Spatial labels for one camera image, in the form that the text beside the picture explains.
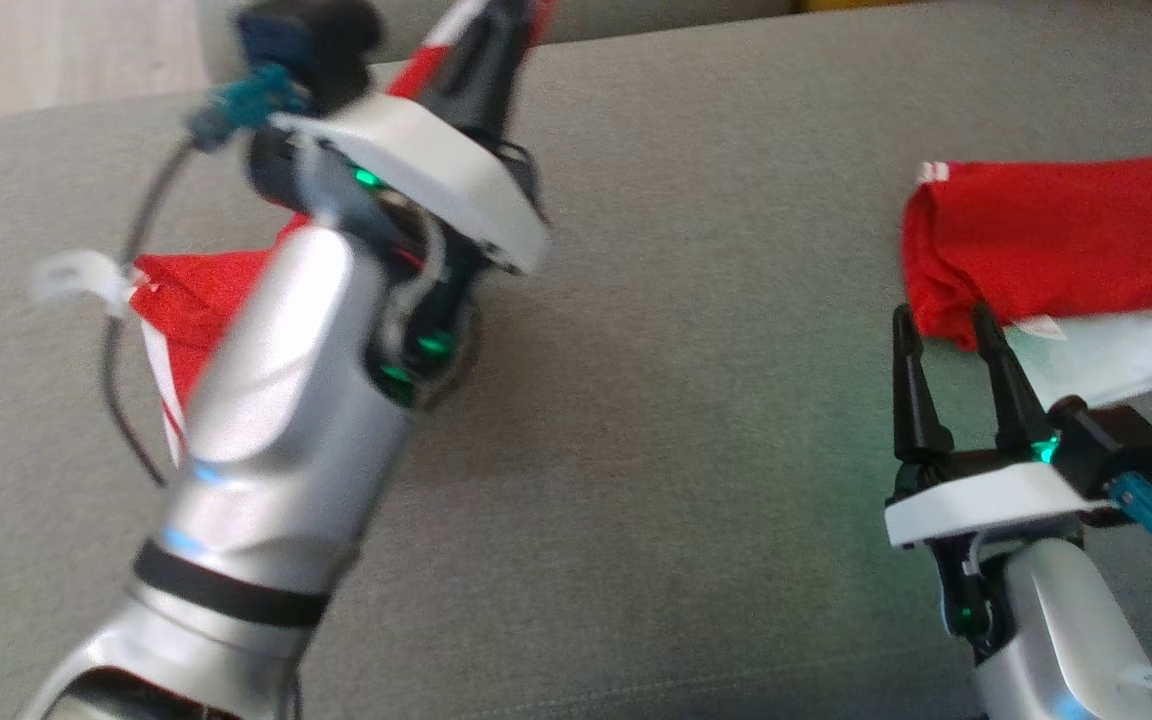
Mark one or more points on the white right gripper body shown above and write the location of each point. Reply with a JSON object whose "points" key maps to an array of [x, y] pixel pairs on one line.
{"points": [[996, 500]]}

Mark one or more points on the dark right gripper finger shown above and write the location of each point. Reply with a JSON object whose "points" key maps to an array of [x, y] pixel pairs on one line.
{"points": [[919, 400], [1016, 400]]}

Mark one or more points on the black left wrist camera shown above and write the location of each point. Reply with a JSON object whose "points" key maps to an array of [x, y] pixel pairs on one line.
{"points": [[326, 45]]}

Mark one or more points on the red shorts with white stripes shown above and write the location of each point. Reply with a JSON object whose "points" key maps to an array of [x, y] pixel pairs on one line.
{"points": [[196, 300]]}

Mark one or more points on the grey sofa ottoman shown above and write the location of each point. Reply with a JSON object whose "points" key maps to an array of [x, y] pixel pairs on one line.
{"points": [[686, 400]]}

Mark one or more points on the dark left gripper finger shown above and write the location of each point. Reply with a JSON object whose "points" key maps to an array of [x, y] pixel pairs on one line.
{"points": [[471, 70], [511, 70]]}

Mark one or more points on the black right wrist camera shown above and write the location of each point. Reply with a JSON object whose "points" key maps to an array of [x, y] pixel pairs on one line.
{"points": [[1111, 445]]}

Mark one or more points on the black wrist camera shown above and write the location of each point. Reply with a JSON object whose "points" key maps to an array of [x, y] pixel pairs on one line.
{"points": [[326, 45], [1111, 445]]}

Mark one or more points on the red and white jersey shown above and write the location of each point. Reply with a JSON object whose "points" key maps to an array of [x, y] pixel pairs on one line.
{"points": [[1066, 240]]}

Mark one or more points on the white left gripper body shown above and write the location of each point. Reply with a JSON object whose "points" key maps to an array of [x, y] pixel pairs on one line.
{"points": [[436, 165]]}

